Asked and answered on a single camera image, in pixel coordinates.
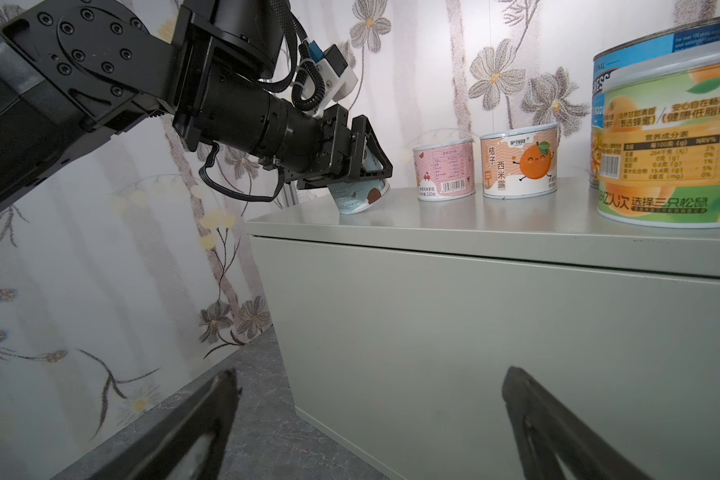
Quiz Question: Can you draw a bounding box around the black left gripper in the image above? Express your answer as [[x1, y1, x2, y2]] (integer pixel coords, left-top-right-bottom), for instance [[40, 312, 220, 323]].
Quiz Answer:
[[296, 105, 393, 190]]

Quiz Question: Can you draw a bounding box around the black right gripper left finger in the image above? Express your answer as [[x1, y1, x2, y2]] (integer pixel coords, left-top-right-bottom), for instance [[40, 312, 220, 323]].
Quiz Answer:
[[91, 369, 240, 479]]

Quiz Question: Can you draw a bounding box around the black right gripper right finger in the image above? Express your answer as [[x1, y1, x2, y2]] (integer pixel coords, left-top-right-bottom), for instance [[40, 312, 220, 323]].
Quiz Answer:
[[502, 366, 648, 479]]

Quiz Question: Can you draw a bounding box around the white lid can orange label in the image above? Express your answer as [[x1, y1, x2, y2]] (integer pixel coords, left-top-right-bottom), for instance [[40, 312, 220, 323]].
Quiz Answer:
[[479, 123, 560, 200]]

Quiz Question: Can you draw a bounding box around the plastic lid can yellow label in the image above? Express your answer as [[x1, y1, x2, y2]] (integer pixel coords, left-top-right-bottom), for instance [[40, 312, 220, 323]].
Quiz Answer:
[[597, 45, 720, 228]]

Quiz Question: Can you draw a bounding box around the large blue labelled can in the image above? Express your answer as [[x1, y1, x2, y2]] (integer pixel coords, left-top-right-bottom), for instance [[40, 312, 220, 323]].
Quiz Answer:
[[589, 16, 720, 189]]

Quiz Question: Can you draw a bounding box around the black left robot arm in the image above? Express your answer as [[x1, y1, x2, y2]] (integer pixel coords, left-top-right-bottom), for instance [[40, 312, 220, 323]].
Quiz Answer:
[[0, 1, 393, 213]]

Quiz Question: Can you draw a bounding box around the grey metal cabinet box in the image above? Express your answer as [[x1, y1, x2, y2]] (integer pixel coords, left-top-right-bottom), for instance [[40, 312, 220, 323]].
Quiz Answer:
[[247, 178, 720, 479]]

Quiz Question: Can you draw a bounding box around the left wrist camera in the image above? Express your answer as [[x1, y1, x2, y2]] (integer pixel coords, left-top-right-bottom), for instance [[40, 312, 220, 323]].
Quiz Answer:
[[308, 41, 358, 118]]

